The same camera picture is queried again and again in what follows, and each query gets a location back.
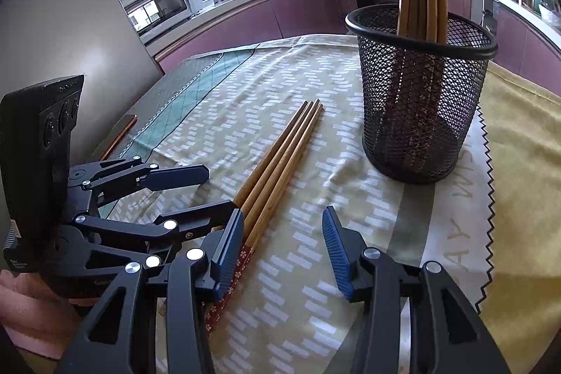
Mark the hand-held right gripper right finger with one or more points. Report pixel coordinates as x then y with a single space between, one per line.
339 255

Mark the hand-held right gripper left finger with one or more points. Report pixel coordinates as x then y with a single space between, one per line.
228 251

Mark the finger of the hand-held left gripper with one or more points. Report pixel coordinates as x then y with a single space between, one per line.
206 216
184 176

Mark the black mesh utensil holder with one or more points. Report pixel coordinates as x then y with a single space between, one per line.
420 128

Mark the rose gold smartphone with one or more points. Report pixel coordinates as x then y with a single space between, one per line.
120 135

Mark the patterned beige teal tablecloth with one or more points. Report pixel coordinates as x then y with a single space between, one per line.
280 326

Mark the tall refrigerator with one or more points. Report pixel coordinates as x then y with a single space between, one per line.
65 28

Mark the white microwave oven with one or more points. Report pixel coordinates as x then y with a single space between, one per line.
162 3

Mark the pink base cabinet with sink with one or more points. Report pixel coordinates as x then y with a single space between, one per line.
263 14

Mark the yellow cloth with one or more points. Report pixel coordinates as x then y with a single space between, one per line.
526 181

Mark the pink peninsula base cabinet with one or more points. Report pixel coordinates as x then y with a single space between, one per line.
517 41

